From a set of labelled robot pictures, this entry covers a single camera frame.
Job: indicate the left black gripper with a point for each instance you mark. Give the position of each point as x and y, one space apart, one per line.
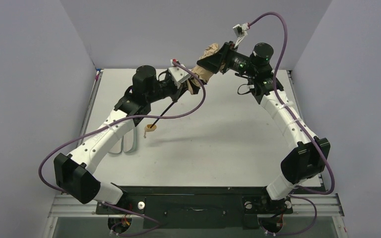
184 84

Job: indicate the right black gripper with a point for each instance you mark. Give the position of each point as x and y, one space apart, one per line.
225 56

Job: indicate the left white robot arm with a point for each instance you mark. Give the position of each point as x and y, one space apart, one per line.
74 170

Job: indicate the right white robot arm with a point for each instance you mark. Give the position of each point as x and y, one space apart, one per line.
308 151

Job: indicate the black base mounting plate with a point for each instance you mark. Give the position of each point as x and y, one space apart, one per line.
188 207

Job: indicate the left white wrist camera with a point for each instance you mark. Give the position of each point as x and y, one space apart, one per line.
178 75

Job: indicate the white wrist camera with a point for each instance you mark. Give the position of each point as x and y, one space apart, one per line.
240 31
178 75

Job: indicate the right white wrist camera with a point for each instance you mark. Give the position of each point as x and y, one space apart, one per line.
240 31

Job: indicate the aluminium rail frame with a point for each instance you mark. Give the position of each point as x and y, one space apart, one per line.
65 206

